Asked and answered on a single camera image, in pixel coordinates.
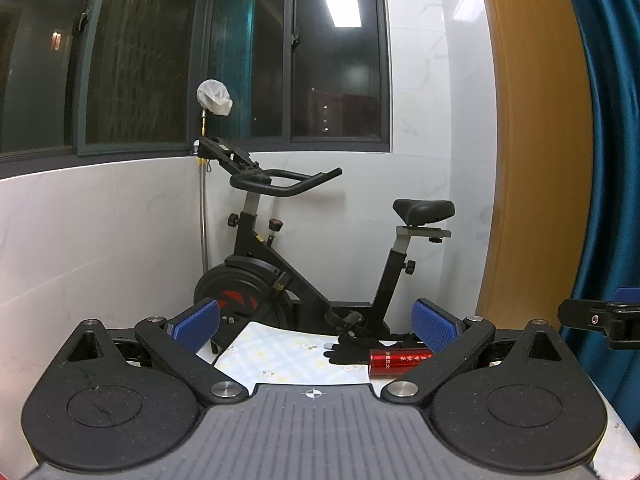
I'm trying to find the metal hose pipe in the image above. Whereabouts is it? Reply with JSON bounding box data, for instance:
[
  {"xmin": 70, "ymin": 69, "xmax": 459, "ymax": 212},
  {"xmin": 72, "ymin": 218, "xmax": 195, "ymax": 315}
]
[{"xmin": 198, "ymin": 110, "xmax": 211, "ymax": 272}]

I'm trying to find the red metal cup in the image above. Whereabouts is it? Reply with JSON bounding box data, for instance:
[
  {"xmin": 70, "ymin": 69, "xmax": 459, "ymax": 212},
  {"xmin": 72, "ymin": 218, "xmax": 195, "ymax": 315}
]
[{"xmin": 368, "ymin": 346, "xmax": 435, "ymax": 379}]

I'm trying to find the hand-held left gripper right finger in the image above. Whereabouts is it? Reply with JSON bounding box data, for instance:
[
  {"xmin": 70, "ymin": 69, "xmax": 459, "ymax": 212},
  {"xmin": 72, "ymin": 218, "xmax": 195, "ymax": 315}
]
[{"xmin": 381, "ymin": 298, "xmax": 576, "ymax": 406}]

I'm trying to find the dark framed window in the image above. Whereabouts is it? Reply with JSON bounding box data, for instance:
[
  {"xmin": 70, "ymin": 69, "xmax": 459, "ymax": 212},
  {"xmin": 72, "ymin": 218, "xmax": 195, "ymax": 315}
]
[
  {"xmin": 0, "ymin": 0, "xmax": 202, "ymax": 167},
  {"xmin": 201, "ymin": 0, "xmax": 392, "ymax": 154}
]

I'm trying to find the wooden door panel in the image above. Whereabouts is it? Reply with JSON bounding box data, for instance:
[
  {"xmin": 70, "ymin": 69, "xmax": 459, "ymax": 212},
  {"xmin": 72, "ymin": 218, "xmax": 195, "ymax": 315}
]
[{"xmin": 474, "ymin": 0, "xmax": 597, "ymax": 328}]

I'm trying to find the black glove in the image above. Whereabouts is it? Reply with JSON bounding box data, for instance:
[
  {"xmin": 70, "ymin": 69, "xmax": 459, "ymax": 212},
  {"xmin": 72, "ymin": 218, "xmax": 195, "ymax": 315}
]
[{"xmin": 323, "ymin": 332, "xmax": 426, "ymax": 367}]

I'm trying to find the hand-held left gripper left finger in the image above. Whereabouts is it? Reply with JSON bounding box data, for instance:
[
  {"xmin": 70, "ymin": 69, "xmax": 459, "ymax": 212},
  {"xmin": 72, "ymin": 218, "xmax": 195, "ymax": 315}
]
[{"xmin": 67, "ymin": 298, "xmax": 249, "ymax": 407}]

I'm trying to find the blue curtain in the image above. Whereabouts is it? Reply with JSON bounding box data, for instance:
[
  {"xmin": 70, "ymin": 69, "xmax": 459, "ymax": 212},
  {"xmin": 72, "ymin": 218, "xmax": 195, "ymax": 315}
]
[{"xmin": 554, "ymin": 0, "xmax": 640, "ymax": 378}]

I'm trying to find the white plastic bag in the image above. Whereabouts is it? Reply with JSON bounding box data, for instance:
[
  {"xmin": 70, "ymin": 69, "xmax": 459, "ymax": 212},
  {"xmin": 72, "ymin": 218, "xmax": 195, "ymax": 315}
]
[{"xmin": 196, "ymin": 79, "xmax": 235, "ymax": 117}]

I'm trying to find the white patterned tablecloth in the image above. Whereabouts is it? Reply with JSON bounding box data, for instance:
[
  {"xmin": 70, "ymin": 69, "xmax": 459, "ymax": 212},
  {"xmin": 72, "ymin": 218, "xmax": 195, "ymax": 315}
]
[{"xmin": 196, "ymin": 321, "xmax": 640, "ymax": 480}]

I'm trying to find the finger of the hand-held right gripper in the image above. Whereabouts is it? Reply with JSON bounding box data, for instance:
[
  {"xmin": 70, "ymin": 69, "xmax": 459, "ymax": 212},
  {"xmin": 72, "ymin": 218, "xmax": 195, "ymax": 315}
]
[{"xmin": 557, "ymin": 287, "xmax": 640, "ymax": 350}]

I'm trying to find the black exercise bike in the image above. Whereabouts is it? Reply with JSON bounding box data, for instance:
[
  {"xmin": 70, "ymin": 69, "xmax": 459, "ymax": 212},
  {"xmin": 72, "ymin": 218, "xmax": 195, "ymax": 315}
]
[{"xmin": 192, "ymin": 136, "xmax": 457, "ymax": 356}]

